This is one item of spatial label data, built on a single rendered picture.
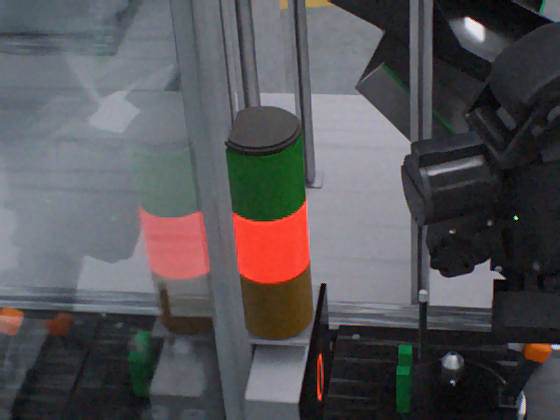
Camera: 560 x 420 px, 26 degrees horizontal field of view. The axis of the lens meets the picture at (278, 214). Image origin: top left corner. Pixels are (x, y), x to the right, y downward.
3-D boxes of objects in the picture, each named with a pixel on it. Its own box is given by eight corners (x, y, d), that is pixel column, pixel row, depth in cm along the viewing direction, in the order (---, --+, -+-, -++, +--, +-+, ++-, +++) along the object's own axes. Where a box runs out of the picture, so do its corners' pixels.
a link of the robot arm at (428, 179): (539, 42, 92) (393, 72, 91) (586, 93, 86) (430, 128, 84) (533, 162, 99) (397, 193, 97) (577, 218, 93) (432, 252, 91)
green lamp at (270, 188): (310, 177, 78) (306, 113, 75) (300, 224, 74) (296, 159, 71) (235, 175, 79) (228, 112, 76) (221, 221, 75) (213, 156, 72)
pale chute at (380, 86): (557, 197, 136) (588, 178, 133) (540, 269, 126) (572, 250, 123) (386, 26, 130) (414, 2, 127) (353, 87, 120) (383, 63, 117)
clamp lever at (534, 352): (518, 391, 111) (551, 336, 106) (518, 407, 109) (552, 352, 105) (482, 380, 111) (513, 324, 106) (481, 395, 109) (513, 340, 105)
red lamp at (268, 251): (314, 237, 81) (310, 178, 78) (305, 285, 77) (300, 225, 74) (242, 234, 82) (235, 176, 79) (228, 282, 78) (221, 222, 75)
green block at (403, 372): (410, 404, 112) (410, 365, 109) (409, 413, 111) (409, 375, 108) (397, 403, 112) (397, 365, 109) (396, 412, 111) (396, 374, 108)
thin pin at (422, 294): (426, 355, 117) (427, 289, 111) (426, 360, 116) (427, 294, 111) (418, 354, 117) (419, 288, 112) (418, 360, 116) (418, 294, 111)
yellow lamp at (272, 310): (318, 293, 84) (314, 238, 81) (309, 342, 80) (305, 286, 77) (248, 290, 85) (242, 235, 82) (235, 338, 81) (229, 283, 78)
